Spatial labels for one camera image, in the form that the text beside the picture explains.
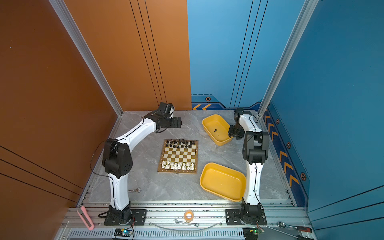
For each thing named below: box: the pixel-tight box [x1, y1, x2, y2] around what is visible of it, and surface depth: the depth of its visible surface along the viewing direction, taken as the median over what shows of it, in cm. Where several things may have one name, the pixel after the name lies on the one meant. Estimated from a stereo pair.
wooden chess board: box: [157, 139, 199, 175], surface depth 96 cm
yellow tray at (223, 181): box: [199, 162, 247, 202], surface depth 87 cm
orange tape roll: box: [183, 210, 194, 223], surface depth 76 cm
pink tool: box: [77, 205, 95, 231], surface depth 75 cm
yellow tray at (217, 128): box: [202, 114, 234, 146], surface depth 111 cm
